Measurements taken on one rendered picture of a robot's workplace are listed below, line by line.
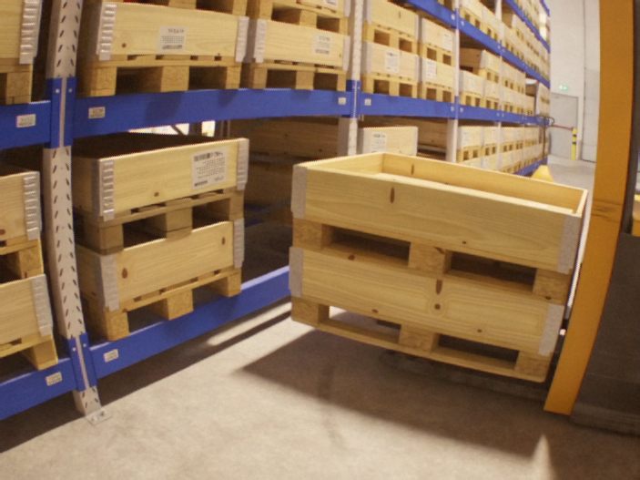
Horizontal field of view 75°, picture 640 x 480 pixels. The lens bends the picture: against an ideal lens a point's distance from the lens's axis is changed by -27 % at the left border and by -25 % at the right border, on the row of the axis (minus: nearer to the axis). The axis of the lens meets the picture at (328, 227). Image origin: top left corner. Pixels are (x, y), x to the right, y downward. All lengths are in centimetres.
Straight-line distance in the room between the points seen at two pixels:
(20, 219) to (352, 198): 131
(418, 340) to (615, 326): 86
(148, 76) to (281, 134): 174
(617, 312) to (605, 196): 43
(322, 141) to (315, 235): 122
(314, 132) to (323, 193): 125
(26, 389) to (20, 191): 69
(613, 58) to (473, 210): 84
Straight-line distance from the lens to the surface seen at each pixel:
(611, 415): 214
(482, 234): 193
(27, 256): 168
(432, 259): 201
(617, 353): 200
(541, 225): 187
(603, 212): 189
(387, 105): 346
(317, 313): 233
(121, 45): 179
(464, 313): 204
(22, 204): 164
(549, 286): 192
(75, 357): 190
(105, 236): 184
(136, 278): 198
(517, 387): 226
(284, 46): 249
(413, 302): 210
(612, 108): 187
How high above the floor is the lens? 118
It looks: 14 degrees down
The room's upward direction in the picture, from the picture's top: 3 degrees clockwise
